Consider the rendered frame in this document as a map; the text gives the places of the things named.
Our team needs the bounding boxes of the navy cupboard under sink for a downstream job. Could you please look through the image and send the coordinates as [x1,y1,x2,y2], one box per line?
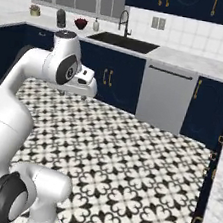
[68,39,149,117]

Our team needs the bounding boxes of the dark red bowl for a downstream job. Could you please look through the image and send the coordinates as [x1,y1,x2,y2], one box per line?
[72,16,90,32]

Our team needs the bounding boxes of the navy base cupboards corner run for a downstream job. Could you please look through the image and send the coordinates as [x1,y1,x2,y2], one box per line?
[0,19,58,100]

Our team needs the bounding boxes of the navy wall cupboards gold handles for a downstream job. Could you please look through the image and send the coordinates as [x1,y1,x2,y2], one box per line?
[122,0,223,27]

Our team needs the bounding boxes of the black kitchen tap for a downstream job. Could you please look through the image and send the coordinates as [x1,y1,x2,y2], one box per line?
[116,9,136,40]

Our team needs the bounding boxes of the small potted plant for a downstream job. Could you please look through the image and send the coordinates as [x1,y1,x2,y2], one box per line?
[28,3,43,18]

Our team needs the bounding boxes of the navy base cupboards gold trim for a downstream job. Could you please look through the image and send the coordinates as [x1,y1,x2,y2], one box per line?
[183,124,223,223]

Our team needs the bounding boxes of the grey wall socket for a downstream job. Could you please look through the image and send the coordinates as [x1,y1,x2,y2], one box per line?
[149,15,168,32]

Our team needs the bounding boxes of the silver dishwasher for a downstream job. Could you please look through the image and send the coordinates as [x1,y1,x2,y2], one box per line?
[132,58,201,138]

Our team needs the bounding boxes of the dark grey electric kettle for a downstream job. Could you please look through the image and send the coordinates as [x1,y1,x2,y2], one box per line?
[53,7,69,30]

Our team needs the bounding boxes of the white soap dispenser bottle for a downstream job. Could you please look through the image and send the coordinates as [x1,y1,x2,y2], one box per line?
[91,17,102,33]

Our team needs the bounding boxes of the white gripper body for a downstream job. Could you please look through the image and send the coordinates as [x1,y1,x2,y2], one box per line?
[63,72,100,99]

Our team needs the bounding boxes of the navy single door base cupboard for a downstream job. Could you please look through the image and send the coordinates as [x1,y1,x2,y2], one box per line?
[177,73,223,154]

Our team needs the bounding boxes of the dark kitchen sink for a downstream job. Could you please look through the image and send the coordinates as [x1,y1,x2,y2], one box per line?
[85,28,162,57]

